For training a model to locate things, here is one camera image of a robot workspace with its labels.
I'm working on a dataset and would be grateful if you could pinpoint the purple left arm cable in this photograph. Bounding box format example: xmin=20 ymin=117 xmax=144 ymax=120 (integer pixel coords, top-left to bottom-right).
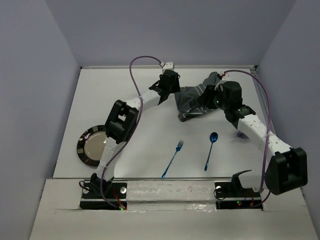
xmin=98 ymin=55 xmax=166 ymax=208

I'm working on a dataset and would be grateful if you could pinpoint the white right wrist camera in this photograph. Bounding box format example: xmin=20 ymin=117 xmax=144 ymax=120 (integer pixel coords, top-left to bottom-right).
xmin=215 ymin=73 xmax=230 ymax=89

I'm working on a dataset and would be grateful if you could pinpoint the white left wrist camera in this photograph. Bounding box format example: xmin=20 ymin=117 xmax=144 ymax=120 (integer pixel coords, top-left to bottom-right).
xmin=160 ymin=61 xmax=175 ymax=74

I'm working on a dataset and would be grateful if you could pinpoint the grey striped cloth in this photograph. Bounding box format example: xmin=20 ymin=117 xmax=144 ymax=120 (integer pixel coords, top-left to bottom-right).
xmin=174 ymin=71 xmax=221 ymax=122

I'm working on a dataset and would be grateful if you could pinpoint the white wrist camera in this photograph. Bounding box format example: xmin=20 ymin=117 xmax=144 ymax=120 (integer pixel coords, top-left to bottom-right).
xmin=160 ymin=61 xmax=175 ymax=74
xmin=215 ymin=73 xmax=230 ymax=89

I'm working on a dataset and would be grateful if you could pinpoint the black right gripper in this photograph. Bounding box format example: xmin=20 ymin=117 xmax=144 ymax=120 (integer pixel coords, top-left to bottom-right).
xmin=195 ymin=84 xmax=229 ymax=112

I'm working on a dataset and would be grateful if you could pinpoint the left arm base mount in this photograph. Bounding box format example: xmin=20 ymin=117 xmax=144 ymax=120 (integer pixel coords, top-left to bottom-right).
xmin=78 ymin=180 xmax=128 ymax=211

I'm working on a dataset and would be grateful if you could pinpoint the blue metallic spoon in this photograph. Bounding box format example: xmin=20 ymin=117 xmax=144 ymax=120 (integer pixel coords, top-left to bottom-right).
xmin=204 ymin=132 xmax=219 ymax=172

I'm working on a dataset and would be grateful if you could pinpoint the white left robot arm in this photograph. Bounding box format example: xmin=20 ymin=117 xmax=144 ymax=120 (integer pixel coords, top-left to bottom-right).
xmin=90 ymin=69 xmax=180 ymax=198

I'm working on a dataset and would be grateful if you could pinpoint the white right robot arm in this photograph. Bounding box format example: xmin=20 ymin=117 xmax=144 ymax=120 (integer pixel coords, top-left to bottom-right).
xmin=197 ymin=80 xmax=308 ymax=196

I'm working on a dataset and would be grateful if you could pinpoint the white table edge rail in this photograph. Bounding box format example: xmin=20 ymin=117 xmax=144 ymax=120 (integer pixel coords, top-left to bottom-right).
xmin=80 ymin=63 xmax=256 ymax=70

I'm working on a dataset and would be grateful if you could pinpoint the blue metallic fork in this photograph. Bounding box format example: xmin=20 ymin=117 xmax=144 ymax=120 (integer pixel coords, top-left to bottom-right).
xmin=161 ymin=140 xmax=184 ymax=179

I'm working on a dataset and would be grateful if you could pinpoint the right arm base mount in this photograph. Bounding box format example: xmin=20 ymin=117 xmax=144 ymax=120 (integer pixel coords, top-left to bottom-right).
xmin=213 ymin=181 xmax=263 ymax=210

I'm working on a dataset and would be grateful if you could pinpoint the purple mug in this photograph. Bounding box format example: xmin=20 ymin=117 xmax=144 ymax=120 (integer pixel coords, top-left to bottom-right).
xmin=236 ymin=131 xmax=248 ymax=140

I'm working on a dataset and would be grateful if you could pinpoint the dark rimmed dinner plate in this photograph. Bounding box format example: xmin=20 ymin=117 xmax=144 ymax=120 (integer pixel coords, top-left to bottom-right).
xmin=76 ymin=125 xmax=106 ymax=168

